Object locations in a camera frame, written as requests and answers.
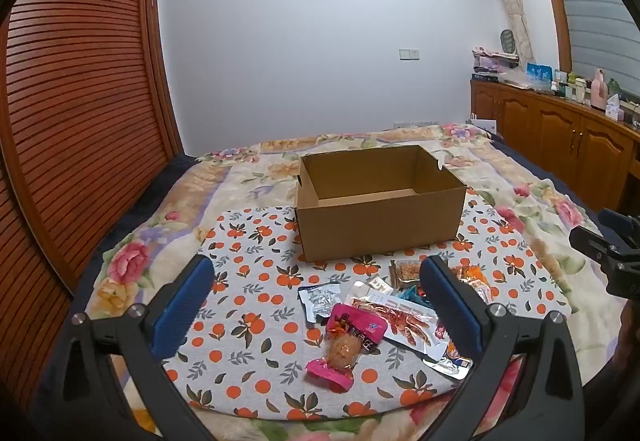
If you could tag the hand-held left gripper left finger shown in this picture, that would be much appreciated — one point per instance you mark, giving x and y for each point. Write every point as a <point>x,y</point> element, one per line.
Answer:
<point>182,306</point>

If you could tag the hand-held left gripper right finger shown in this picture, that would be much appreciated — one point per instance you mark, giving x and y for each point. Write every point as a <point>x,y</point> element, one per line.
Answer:
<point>452,311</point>

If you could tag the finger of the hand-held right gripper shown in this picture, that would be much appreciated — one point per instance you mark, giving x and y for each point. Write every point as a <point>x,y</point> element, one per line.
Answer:
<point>622,228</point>
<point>595,248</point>

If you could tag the teal snack packet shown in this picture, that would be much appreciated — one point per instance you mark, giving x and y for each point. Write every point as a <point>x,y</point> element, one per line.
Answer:
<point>412,293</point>

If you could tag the white orange snack packet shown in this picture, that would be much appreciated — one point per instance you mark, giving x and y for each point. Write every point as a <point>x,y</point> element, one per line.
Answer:
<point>457,363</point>

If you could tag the clear red crab stick packet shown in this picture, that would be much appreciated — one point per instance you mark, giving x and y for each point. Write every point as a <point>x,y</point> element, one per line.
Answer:
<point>400,321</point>

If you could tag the brown floss cake packet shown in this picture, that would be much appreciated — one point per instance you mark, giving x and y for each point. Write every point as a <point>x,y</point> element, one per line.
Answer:
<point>405,273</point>

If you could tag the small white snack packet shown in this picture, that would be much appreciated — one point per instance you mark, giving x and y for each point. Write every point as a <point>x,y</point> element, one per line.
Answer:
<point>377,284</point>

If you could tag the pink snack packet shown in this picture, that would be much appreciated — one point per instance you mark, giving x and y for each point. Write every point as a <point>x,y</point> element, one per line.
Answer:
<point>350,326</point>

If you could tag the brown cardboard box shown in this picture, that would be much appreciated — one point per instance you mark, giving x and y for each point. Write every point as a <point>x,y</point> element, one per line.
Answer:
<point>375,226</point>

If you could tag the silver blue snack packet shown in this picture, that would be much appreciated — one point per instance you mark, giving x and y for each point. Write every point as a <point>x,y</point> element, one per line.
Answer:
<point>320,298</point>

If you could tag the person's right forearm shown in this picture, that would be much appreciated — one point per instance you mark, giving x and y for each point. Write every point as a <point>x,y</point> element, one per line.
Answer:
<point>631,336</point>

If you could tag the orange fruit print mat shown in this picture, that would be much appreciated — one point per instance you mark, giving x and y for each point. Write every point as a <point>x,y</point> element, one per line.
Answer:
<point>250,281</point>

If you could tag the floral blanket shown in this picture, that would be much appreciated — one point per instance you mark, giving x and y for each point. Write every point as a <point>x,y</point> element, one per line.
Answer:
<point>525,201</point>

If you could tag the white tissue box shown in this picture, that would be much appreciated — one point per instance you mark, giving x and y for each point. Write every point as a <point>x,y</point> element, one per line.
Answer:
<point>613,108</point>

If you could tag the wooden cabinet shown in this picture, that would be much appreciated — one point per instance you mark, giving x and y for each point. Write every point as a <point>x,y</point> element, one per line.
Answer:
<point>550,131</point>

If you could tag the pink bottle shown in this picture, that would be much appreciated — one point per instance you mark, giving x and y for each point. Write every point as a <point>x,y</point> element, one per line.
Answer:
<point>599,91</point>

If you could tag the group of small bottles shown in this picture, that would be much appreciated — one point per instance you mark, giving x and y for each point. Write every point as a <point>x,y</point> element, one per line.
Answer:
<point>572,86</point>

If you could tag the blue printed box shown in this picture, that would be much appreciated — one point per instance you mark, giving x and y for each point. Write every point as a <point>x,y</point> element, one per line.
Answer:
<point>539,71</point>

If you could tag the stack of pink boxes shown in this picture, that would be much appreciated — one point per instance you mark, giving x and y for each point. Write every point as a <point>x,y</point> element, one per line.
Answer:
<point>490,63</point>

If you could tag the grey oval fan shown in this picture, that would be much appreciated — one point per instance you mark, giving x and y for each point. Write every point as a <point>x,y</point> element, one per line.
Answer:
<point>509,41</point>

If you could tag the louvered wooden wardrobe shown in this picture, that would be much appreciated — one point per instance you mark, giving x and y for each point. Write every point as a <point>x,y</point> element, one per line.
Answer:
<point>75,96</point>

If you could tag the wall socket strip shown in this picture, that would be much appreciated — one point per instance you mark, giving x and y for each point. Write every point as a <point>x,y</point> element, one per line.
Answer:
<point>415,123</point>

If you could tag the white wall switch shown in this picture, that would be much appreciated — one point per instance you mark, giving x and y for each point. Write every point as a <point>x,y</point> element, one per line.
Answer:
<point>409,53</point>

